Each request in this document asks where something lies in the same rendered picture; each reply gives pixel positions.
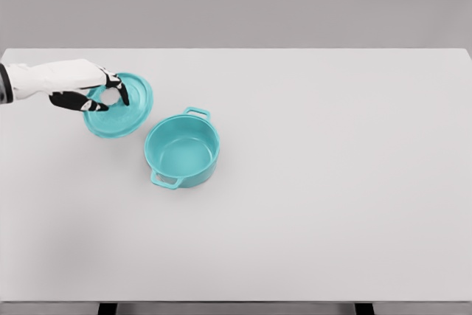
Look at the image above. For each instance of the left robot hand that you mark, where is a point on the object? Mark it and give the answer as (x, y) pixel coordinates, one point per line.
(75, 75)

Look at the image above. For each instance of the teal pot lid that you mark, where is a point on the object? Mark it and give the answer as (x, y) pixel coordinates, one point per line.
(121, 119)

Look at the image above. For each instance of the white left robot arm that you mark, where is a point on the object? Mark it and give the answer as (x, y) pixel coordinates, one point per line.
(22, 80)

